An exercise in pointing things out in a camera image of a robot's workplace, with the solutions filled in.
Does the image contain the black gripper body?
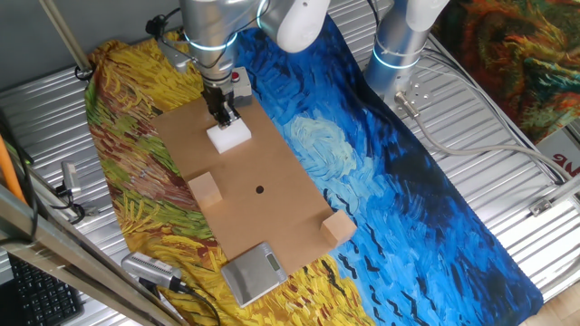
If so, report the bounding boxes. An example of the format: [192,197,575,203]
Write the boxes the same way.
[202,83,237,114]

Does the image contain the thick grey base cable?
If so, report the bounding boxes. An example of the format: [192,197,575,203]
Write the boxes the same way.
[393,91,575,185]

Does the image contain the aluminium frame bar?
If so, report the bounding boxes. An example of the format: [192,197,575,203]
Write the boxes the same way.
[0,183,189,326]

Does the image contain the black ribbed camera cable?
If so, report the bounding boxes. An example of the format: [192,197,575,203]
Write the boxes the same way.
[179,281,222,326]

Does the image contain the white sponge block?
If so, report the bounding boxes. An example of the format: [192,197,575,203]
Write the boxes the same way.
[206,117,253,155]

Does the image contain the brown cardboard sheet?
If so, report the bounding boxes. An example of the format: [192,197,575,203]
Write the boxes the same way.
[151,95,339,276]

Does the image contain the blue yellow painted tablecloth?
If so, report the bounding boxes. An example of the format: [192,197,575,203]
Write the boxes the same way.
[83,2,545,326]

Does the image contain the black camera cable with plug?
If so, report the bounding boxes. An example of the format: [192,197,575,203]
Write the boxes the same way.
[144,0,273,72]

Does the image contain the orange pole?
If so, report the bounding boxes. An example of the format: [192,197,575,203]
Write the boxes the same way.
[0,135,27,205]

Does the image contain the black small camera cable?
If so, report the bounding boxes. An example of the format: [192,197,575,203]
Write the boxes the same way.
[49,180,87,226]

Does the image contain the black keyboard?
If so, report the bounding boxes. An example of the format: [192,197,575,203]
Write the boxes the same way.
[7,253,85,326]

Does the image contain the grey red emergency stop box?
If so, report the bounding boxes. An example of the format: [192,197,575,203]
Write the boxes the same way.
[229,66,254,109]

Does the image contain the metal rail bracket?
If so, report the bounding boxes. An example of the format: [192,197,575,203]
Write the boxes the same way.
[528,174,580,217]

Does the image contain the grey metal pole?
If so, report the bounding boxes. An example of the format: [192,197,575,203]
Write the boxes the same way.
[38,0,94,76]

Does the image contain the orange green painted cloth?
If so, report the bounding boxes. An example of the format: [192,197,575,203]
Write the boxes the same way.
[432,0,580,144]

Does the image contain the light wooden block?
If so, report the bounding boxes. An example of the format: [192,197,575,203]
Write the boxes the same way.
[188,171,224,210]
[319,209,358,249]

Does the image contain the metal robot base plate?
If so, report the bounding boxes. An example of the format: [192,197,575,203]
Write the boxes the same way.
[384,74,434,114]

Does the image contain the silver kitchen scale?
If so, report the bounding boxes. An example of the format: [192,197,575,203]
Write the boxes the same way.
[220,241,289,309]

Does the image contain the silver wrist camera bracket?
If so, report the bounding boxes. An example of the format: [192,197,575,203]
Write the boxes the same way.
[156,34,198,74]

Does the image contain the white sign red letters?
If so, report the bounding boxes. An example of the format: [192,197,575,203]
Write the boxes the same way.
[536,126,580,178]

